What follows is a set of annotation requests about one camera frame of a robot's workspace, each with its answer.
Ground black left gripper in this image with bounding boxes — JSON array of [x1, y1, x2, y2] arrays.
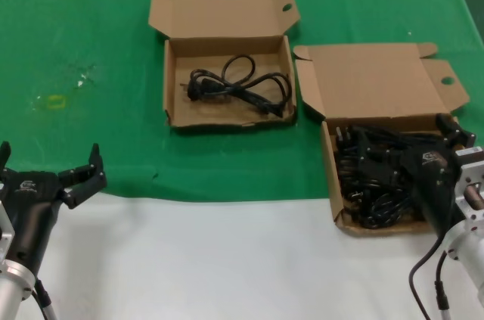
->
[[0, 141, 109, 275]]

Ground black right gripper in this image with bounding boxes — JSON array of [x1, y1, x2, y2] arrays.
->
[[355, 112, 476, 240]]

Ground black power cable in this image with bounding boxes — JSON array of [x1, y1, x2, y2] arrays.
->
[[180, 54, 293, 120]]

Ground open cardboard box, torn rim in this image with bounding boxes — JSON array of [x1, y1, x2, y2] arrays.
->
[[147, 0, 302, 132]]

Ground yellow tape square mark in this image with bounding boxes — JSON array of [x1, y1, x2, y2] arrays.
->
[[44, 95, 68, 110]]

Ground black plug with metal prongs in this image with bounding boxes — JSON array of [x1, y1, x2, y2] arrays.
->
[[335, 126, 355, 143]]

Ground green table cloth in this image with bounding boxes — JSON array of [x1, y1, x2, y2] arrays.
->
[[0, 0, 484, 203]]

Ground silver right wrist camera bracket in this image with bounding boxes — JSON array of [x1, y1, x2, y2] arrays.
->
[[453, 145, 484, 222]]

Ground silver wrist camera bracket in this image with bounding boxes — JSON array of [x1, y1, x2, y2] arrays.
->
[[0, 198, 16, 260], [453, 145, 484, 222]]

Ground pile of black power cables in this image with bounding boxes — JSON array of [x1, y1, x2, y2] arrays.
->
[[334, 125, 443, 229]]

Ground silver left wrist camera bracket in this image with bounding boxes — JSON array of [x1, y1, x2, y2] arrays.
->
[[0, 198, 16, 260]]

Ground open cardboard box holding cables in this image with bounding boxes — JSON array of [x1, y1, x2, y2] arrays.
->
[[293, 42, 472, 238]]

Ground plain black right arm cable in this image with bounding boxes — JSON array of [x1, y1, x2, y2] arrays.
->
[[407, 236, 444, 320]]

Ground black grey left arm cable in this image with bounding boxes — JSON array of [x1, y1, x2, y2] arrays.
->
[[32, 276, 57, 320]]

